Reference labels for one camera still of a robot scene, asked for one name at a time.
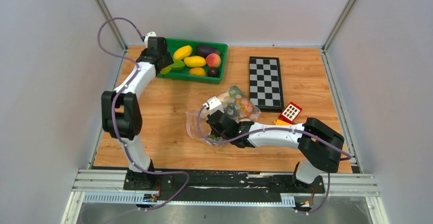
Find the green fake pear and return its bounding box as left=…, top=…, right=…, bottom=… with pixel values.
left=160, top=64, right=173, bottom=75

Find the clear dotted zip bag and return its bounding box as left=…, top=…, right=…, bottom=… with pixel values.
left=186, top=85, right=261, bottom=147

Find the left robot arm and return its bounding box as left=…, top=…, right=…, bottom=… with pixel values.
left=101, top=36, right=174, bottom=190

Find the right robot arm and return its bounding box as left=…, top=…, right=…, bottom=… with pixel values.
left=206, top=111, right=350, bottom=192

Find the green fake avocado half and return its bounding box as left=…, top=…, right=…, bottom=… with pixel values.
left=172, top=59, right=186, bottom=70

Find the yellow fake mango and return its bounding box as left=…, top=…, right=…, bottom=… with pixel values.
left=173, top=45, right=193, bottom=60

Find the yellow fake potato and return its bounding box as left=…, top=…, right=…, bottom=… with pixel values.
left=183, top=56, right=207, bottom=68

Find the orange fake fruit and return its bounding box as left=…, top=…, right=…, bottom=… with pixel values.
left=188, top=67, right=207, bottom=77

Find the dark purple fake eggplant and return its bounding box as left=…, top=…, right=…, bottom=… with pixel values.
left=195, top=44, right=221, bottom=58

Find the dark fake passion fruit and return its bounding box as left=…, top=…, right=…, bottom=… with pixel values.
left=207, top=67, right=220, bottom=78

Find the red yellow fake peach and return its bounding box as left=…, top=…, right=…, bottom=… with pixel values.
left=205, top=53, right=222, bottom=68

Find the green plastic tray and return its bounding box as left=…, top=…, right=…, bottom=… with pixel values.
left=157, top=38, right=228, bottom=84

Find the black white checkerboard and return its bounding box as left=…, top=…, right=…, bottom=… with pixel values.
left=249, top=57, right=284, bottom=113

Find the yellow toy wagon block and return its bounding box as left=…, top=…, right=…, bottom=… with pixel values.
left=274, top=119, right=292, bottom=126

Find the red toy window block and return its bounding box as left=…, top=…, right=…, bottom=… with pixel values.
left=279, top=102, right=302, bottom=123

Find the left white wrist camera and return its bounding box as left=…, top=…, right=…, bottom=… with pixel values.
left=141, top=31, right=157, bottom=47

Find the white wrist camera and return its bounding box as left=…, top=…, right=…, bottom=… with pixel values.
left=141, top=31, right=157, bottom=47
left=203, top=96, right=224, bottom=115

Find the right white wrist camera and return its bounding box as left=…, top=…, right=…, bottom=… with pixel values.
left=203, top=96, right=224, bottom=115

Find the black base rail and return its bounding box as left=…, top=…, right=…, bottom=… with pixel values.
left=123, top=170, right=326, bottom=204

